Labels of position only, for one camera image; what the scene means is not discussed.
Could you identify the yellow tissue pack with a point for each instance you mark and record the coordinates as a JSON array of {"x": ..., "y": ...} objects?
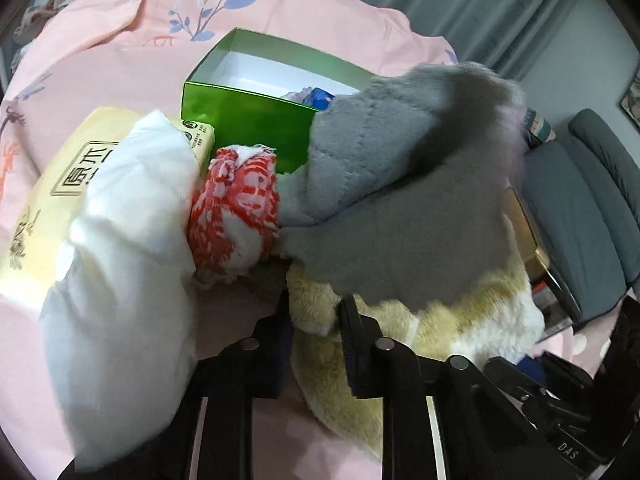
[{"x": 55, "y": 179}]

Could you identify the gold black gift box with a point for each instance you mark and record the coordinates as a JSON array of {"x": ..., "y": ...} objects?
[{"x": 537, "y": 262}]

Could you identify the purple grey plush towel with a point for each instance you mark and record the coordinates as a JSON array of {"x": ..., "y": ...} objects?
[{"x": 402, "y": 195}]

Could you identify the grey sofa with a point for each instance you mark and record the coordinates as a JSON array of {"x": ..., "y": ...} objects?
[{"x": 580, "y": 188}]

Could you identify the red white sock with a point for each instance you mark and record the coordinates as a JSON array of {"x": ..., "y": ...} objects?
[{"x": 234, "y": 217}]

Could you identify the white tissue sheet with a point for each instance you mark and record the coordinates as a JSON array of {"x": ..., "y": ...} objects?
[{"x": 118, "y": 323}]

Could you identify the green cardboard box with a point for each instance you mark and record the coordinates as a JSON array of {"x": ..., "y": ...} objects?
[{"x": 238, "y": 88}]

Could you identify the pink printed tablecloth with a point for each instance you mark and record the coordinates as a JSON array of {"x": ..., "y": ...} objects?
[{"x": 120, "y": 53}]

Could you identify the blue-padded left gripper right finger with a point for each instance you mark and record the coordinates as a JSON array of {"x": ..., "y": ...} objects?
[{"x": 363, "y": 359}]

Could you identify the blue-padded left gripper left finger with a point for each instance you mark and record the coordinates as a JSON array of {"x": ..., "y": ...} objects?
[{"x": 274, "y": 335}]

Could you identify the crumpled pink cloth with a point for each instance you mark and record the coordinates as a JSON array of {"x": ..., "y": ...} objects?
[{"x": 35, "y": 18}]

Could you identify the framed wall picture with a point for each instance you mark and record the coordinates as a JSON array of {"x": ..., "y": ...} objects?
[{"x": 630, "y": 104}]

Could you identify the colourful printed booklet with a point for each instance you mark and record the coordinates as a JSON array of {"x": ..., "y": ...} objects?
[{"x": 556, "y": 318}]

